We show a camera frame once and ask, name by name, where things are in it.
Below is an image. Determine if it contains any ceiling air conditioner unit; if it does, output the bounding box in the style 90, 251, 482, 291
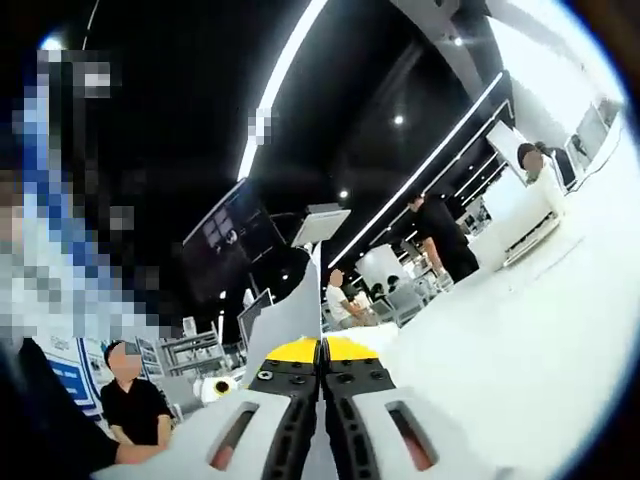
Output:
290, 203, 353, 249

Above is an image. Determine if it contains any white printer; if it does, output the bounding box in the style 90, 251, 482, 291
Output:
472, 124, 562, 269

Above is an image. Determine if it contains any computer monitor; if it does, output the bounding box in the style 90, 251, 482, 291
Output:
236, 288, 274, 346

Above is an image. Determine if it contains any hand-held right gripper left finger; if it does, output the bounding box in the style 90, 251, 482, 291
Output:
92, 337, 322, 480

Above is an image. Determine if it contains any person in black shirt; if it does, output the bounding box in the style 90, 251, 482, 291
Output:
0, 337, 122, 480

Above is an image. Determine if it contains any stack of white printing papers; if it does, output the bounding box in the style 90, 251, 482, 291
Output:
239, 244, 322, 391

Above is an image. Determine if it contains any dark hanging display screen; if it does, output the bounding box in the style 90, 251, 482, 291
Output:
181, 177, 282, 304

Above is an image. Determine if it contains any straight ceiling light strip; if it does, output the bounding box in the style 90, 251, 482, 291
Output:
236, 0, 330, 182

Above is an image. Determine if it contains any white office chair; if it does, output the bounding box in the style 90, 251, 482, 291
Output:
387, 287, 427, 327

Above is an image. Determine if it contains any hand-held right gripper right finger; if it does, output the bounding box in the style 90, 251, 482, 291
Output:
322, 336, 546, 480

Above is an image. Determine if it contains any curved ceiling light strip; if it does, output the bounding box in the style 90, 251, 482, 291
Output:
326, 69, 512, 270

